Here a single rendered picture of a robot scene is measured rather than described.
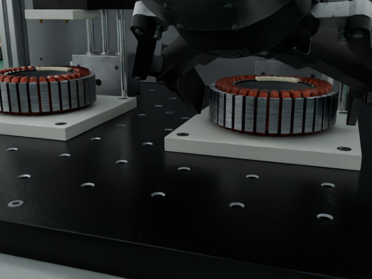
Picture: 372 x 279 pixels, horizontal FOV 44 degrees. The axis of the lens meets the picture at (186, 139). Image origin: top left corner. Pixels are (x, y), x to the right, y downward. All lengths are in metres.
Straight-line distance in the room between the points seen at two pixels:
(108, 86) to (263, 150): 0.30
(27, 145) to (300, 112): 0.23
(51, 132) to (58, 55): 0.39
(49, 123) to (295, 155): 0.22
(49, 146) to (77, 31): 0.39
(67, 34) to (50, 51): 0.05
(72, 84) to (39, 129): 0.06
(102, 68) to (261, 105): 0.29
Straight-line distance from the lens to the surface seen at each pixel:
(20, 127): 0.44
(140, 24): 0.28
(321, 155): 0.34
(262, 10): 0.19
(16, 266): 0.27
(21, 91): 0.45
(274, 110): 0.36
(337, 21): 0.26
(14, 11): 0.76
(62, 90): 0.46
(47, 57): 0.81
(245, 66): 0.67
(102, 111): 0.47
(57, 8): 0.54
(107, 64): 0.60
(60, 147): 0.40
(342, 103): 0.48
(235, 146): 0.35
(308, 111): 0.37
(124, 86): 0.54
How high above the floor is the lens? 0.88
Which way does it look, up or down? 16 degrees down
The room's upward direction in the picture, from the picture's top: straight up
